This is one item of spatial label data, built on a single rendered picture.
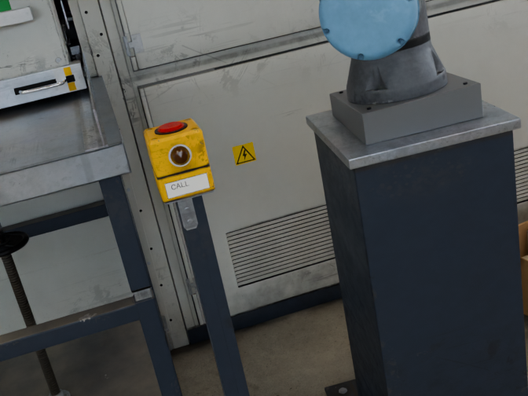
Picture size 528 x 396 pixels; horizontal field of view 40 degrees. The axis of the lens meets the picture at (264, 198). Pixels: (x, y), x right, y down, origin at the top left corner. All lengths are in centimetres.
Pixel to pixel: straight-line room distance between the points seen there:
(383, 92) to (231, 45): 72
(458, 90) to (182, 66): 86
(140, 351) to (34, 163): 80
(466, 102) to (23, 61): 96
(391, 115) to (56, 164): 59
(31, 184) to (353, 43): 59
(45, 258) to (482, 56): 137
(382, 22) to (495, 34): 115
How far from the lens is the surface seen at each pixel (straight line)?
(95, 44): 193
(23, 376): 203
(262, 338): 219
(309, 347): 211
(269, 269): 218
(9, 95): 173
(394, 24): 113
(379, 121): 130
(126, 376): 188
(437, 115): 134
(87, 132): 139
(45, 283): 211
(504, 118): 137
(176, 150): 104
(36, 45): 172
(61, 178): 129
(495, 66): 227
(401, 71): 133
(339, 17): 114
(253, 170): 204
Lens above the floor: 118
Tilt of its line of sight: 22 degrees down
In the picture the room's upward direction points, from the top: 11 degrees counter-clockwise
